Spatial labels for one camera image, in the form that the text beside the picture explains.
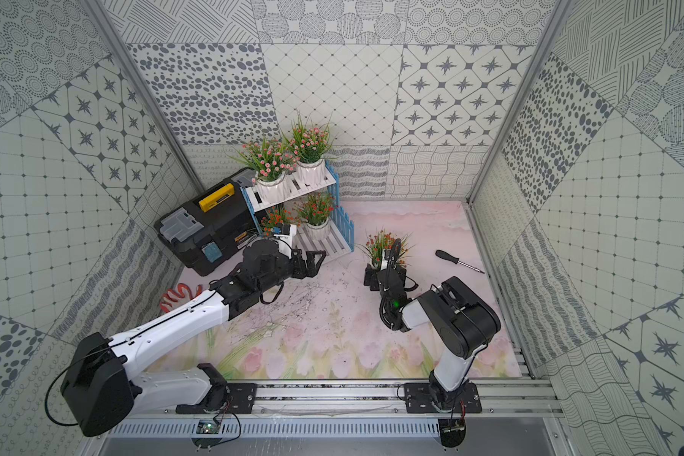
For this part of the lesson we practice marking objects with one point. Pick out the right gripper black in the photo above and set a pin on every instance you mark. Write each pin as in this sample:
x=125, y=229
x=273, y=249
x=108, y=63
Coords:
x=370, y=278

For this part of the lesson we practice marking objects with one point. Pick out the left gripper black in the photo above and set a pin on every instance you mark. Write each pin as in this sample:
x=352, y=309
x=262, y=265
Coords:
x=295, y=264

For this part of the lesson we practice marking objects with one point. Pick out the red flower pot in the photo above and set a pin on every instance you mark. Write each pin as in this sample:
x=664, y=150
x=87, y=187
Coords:
x=377, y=244
x=315, y=212

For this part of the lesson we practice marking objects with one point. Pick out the orange flower pot front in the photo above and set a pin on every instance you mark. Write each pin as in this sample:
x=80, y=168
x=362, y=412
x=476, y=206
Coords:
x=276, y=218

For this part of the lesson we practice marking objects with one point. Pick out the pink flower pot back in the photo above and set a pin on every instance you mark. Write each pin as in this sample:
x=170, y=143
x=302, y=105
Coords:
x=272, y=161

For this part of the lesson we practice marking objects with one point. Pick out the pink flower pot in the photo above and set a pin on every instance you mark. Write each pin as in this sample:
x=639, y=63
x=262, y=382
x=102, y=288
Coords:
x=272, y=161
x=309, y=143

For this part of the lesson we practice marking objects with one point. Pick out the pink flower pot front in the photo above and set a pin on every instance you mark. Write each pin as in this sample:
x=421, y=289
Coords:
x=309, y=143

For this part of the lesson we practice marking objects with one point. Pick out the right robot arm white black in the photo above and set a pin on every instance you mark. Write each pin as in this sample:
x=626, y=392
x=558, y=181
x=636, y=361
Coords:
x=463, y=321

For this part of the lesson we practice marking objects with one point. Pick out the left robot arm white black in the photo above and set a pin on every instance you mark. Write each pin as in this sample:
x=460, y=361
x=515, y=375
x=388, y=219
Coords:
x=106, y=381

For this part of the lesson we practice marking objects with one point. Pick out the blue white two-tier rack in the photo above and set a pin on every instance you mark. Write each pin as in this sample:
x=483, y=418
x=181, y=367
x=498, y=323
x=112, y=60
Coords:
x=341, y=238

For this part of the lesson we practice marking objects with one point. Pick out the floral pink table mat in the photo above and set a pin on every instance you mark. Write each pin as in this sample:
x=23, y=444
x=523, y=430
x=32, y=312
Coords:
x=329, y=327

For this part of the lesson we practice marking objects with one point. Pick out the red white glove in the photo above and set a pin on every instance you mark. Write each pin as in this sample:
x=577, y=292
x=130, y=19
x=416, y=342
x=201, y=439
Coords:
x=178, y=296

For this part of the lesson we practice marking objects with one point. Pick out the black handle screwdriver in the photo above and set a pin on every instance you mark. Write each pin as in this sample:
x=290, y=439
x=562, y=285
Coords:
x=443, y=255

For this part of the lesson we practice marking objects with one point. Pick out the black toolbox yellow handle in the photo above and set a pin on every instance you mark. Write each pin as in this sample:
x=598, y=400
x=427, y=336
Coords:
x=205, y=232

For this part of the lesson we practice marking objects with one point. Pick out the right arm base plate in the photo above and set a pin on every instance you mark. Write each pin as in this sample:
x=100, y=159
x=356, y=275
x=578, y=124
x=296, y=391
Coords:
x=425, y=398

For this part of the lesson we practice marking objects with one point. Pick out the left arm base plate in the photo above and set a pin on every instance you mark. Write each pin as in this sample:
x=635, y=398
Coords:
x=236, y=398

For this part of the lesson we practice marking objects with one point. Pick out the aluminium mounting rail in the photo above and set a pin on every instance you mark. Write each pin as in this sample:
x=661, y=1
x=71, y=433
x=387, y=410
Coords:
x=505, y=398

